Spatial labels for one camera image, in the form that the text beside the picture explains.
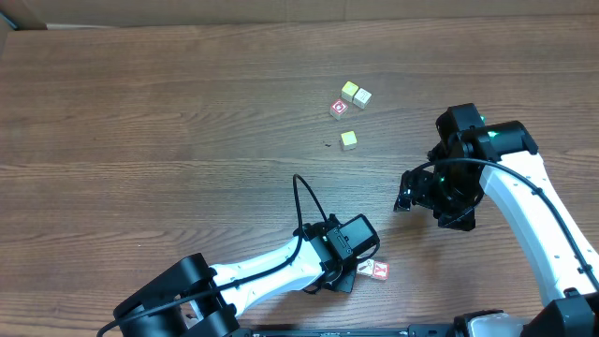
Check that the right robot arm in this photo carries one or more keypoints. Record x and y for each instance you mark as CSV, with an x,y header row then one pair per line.
x,y
473,160

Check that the white bone wooden block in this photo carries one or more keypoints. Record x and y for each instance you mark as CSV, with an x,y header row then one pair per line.
x,y
362,98

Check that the yellow letter C block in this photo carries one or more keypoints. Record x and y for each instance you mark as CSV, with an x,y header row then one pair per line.
x,y
349,140

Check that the red letter Y block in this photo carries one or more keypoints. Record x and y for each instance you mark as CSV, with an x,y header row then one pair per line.
x,y
380,270

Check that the yellow top wooden block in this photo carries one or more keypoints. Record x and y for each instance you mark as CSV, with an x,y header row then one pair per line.
x,y
348,91

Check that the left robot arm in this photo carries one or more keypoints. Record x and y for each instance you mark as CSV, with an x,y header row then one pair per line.
x,y
193,298

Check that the red letter wooden block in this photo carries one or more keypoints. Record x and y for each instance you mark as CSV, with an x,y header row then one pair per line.
x,y
338,109

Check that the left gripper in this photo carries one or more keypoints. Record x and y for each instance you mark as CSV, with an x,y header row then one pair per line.
x,y
344,282

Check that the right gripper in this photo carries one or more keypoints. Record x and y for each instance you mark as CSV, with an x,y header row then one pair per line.
x,y
416,188

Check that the hammer picture wooden block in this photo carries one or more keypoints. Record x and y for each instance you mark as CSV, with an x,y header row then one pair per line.
x,y
366,267

